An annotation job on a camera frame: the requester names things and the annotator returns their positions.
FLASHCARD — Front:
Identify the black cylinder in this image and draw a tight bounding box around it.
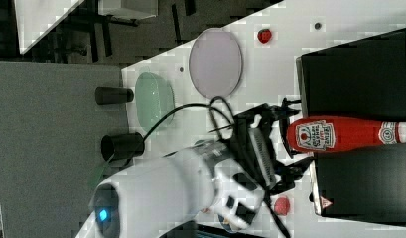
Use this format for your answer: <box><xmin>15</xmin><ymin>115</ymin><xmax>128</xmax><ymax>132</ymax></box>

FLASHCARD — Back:
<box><xmin>100</xmin><ymin>132</ymin><xmax>145</xmax><ymax>162</ymax></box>
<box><xmin>94</xmin><ymin>87</ymin><xmax>134</xmax><ymax>105</ymax></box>

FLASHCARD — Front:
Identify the pink toy fruit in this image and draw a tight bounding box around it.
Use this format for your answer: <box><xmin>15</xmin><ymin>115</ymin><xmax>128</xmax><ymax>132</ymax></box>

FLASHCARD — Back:
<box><xmin>274</xmin><ymin>196</ymin><xmax>290</xmax><ymax>216</ymax></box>

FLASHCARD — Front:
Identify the black cylinder lower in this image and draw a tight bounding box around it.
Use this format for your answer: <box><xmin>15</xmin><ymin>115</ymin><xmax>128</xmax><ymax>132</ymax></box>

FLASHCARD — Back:
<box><xmin>100</xmin><ymin>132</ymin><xmax>145</xmax><ymax>162</ymax></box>

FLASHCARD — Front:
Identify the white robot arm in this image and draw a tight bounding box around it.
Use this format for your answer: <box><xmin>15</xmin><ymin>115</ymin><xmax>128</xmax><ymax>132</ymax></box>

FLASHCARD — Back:
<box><xmin>74</xmin><ymin>99</ymin><xmax>311</xmax><ymax>238</ymax></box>

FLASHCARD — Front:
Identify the round lilac plate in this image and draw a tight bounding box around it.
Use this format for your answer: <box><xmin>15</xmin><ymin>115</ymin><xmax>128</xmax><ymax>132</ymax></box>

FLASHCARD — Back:
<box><xmin>189</xmin><ymin>28</ymin><xmax>242</xmax><ymax>99</ymax></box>

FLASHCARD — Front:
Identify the green perforated colander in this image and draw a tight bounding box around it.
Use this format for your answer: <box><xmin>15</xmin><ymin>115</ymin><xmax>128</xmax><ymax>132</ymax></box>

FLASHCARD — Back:
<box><xmin>135</xmin><ymin>72</ymin><xmax>175</xmax><ymax>132</ymax></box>

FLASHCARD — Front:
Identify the black cable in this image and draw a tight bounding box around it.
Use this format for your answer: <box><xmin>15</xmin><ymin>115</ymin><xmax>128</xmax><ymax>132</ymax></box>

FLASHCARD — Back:
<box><xmin>142</xmin><ymin>96</ymin><xmax>236</xmax><ymax>142</ymax></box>

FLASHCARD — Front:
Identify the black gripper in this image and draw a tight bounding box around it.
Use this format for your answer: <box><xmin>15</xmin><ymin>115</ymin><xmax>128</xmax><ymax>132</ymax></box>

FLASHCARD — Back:
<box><xmin>230</xmin><ymin>98</ymin><xmax>314</xmax><ymax>193</ymax></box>

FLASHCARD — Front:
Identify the red toy strawberry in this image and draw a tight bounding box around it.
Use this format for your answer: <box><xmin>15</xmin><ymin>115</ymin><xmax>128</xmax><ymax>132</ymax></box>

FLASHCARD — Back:
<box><xmin>257</xmin><ymin>29</ymin><xmax>272</xmax><ymax>44</ymax></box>

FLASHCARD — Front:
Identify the black cylinder upper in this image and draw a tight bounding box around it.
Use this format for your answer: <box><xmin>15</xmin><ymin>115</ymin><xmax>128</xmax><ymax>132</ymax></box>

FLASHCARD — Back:
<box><xmin>94</xmin><ymin>87</ymin><xmax>134</xmax><ymax>105</ymax></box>

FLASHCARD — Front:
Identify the red knitted ketchup bottle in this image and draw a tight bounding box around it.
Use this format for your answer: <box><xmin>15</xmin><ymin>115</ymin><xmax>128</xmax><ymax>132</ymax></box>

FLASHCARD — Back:
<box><xmin>286</xmin><ymin>116</ymin><xmax>406</xmax><ymax>153</ymax></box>

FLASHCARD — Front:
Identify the black toaster oven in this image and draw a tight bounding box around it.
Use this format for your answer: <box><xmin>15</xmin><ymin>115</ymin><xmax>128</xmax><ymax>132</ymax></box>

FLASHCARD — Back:
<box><xmin>288</xmin><ymin>28</ymin><xmax>406</xmax><ymax>227</ymax></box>

